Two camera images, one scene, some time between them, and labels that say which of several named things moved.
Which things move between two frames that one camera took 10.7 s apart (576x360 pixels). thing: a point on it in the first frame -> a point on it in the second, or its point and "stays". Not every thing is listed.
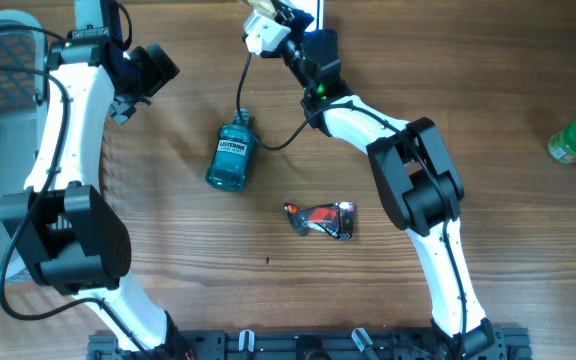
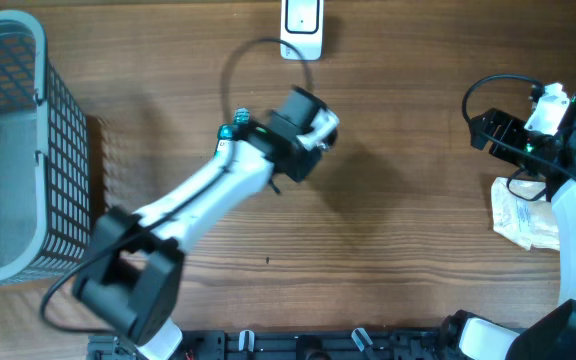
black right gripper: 290,18 -> 492,118
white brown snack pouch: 262,11 -> 522,211
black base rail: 484,342 stays
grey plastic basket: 7,84 stays
